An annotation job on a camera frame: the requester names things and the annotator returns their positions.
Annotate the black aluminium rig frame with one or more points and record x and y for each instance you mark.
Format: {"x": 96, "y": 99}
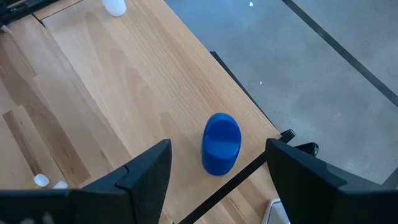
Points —
{"x": 18, "y": 11}

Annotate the blue lid jar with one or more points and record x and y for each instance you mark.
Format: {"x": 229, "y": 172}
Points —
{"x": 220, "y": 146}

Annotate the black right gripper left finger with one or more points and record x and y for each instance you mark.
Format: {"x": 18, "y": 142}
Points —
{"x": 136, "y": 196}

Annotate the white plastic bottle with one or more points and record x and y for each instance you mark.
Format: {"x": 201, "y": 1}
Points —
{"x": 115, "y": 7}

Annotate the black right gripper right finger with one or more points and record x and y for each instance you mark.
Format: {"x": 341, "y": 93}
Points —
{"x": 311, "y": 193}

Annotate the large orange pill bottle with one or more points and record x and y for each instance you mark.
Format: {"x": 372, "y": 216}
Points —
{"x": 41, "y": 180}

